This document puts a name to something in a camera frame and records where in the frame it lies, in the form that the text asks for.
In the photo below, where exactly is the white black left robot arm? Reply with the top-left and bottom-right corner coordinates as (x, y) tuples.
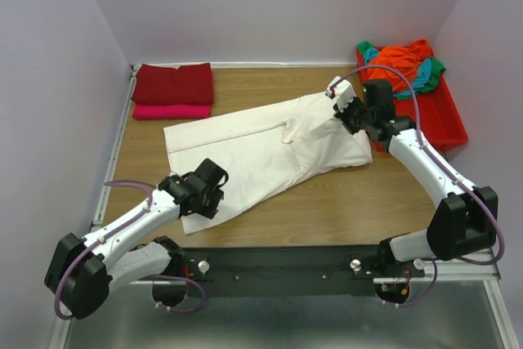
(44, 159), (229, 320)

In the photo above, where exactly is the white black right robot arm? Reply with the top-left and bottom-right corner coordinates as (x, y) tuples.
(326, 77), (501, 277)

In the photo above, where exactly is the aluminium frame rail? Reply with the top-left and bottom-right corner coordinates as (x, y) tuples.
(65, 247), (502, 284)

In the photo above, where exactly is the teal t-shirt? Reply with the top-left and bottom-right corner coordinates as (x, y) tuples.
(364, 47), (436, 99)

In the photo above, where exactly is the green t-shirt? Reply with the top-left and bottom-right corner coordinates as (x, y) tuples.
(356, 39), (446, 95)

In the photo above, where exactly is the orange t-shirt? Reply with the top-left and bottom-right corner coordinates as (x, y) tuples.
(365, 39), (435, 92)

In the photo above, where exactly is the pink folded t-shirt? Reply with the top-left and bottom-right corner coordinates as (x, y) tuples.
(132, 104), (212, 120)

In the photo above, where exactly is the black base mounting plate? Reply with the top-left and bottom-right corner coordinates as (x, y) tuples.
(164, 245), (424, 298)

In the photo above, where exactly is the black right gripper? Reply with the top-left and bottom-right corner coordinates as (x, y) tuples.
(333, 92), (374, 136)

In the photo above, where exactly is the red plastic bin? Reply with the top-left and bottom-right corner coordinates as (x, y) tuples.
(356, 53), (467, 151)

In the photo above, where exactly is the aluminium left side rail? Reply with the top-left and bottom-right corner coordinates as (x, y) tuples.
(89, 65), (141, 232)

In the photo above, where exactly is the white t-shirt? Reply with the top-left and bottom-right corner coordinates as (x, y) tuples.
(163, 93), (373, 235)

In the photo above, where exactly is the dark red folded t-shirt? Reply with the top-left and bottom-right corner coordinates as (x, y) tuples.
(132, 63), (214, 105)

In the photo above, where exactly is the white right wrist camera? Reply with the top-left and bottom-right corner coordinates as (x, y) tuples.
(325, 76), (356, 113)

